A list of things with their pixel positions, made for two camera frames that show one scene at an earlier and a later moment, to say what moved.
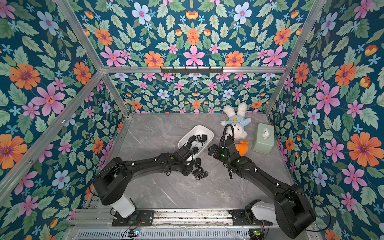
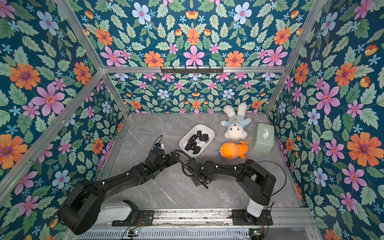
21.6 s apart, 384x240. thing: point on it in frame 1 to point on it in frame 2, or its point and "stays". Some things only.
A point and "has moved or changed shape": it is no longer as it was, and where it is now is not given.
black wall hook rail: [192, 71] stays
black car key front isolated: [192, 138] has moved or changed shape
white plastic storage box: [199, 137] stays
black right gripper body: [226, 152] to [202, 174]
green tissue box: [263, 138] stays
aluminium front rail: [102, 219] stays
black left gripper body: [185, 168] to [165, 162]
